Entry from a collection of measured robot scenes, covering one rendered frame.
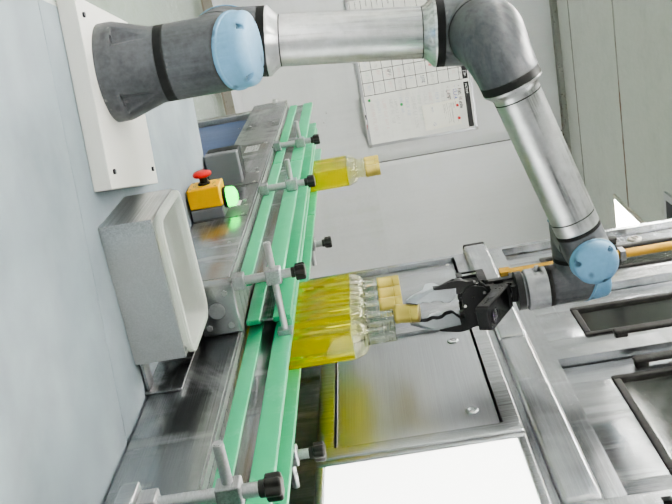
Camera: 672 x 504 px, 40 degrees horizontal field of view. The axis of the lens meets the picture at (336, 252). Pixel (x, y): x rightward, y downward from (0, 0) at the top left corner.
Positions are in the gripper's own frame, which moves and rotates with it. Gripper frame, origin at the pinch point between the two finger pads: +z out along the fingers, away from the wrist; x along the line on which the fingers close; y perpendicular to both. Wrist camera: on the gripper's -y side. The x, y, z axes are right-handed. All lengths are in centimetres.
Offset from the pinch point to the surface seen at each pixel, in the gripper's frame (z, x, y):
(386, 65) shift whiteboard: -17, -35, 588
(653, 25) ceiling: -155, -8, 351
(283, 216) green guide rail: 23.5, 13.5, 30.5
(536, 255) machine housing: -33, -17, 63
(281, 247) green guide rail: 22.6, 13.4, 9.8
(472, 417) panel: -6.3, -13.0, -17.4
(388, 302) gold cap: 4.5, 1.0, 4.5
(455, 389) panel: -4.7, -13.1, -6.7
